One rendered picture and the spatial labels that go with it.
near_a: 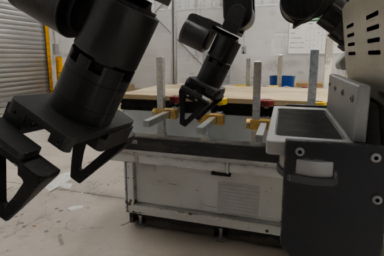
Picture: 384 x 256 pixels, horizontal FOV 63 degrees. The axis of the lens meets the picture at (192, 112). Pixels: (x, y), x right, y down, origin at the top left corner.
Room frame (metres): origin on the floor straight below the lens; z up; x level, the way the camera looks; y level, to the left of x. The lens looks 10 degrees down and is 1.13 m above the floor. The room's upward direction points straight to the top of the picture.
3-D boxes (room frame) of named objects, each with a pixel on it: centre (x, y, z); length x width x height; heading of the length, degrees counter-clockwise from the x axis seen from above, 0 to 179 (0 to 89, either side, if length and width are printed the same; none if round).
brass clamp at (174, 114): (1.65, 0.14, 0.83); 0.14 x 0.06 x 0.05; 73
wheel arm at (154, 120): (1.59, 0.14, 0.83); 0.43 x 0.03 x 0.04; 163
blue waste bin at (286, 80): (6.88, -1.98, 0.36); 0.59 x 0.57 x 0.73; 163
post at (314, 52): (1.44, -0.55, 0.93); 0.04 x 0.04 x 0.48; 73
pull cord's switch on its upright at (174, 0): (2.81, 0.14, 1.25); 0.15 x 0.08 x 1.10; 73
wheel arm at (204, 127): (1.51, -0.10, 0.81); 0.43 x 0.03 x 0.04; 163
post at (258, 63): (1.51, -0.31, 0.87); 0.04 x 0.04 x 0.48; 73
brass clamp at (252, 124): (1.51, -0.34, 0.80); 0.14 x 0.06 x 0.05; 73
